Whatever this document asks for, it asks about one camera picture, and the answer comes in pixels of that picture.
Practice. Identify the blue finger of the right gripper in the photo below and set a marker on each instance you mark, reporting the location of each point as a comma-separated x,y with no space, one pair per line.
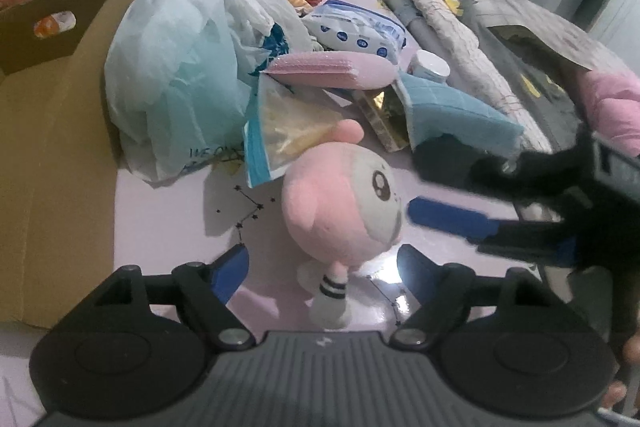
472,225

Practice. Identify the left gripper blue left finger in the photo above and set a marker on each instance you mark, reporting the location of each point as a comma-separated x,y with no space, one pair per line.
205,291

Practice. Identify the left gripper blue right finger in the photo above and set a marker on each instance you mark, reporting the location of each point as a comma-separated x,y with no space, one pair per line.
442,292

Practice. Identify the light blue checked towel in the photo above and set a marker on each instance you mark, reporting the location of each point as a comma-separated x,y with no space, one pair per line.
434,109

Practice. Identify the pink plush doll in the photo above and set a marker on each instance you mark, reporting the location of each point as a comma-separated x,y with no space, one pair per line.
340,204

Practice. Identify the clear blue snack bag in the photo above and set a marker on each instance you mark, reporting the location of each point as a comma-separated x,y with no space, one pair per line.
282,122

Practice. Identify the blue white tissue pack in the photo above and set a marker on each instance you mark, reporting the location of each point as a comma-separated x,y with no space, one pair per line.
342,26

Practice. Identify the person right hand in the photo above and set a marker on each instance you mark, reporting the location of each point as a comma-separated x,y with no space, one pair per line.
618,390

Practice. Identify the pink pillow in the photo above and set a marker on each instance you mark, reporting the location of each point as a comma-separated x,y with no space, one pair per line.
610,102

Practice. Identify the grey patterned quilt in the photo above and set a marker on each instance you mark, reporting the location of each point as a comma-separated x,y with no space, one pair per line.
538,52

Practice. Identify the gold foil box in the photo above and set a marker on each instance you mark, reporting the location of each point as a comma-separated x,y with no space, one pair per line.
386,116

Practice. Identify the white plastic jar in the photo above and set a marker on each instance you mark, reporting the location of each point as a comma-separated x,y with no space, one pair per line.
427,65

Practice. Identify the white rolled blanket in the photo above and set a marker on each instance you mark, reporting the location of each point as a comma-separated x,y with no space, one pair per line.
478,73

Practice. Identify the white blue plastic bag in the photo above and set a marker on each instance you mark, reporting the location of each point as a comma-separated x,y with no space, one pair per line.
179,75

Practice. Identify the brown cardboard box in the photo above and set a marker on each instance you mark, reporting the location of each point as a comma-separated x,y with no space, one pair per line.
59,156

